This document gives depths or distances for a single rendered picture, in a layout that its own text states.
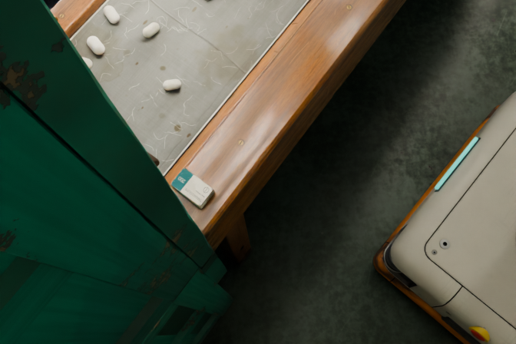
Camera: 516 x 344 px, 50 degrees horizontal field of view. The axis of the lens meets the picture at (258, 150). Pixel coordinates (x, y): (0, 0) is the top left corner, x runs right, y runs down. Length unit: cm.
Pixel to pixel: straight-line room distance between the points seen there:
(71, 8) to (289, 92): 42
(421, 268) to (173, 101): 74
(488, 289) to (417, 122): 60
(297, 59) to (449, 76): 99
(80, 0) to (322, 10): 43
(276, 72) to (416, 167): 88
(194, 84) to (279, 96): 15
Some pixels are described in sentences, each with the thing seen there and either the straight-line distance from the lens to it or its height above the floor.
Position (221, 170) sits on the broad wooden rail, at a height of 76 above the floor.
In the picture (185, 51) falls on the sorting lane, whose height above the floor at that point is 74.
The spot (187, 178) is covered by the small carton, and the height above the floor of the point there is 79.
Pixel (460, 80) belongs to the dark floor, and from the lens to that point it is 188.
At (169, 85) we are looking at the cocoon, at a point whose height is 76.
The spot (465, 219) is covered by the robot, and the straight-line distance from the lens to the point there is 144.
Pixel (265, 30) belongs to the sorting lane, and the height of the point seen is 74.
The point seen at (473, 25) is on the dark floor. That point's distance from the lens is 199.
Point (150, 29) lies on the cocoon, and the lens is 101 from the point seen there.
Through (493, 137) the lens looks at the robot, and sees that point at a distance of 153.
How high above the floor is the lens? 161
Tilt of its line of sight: 72 degrees down
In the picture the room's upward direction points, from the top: 3 degrees counter-clockwise
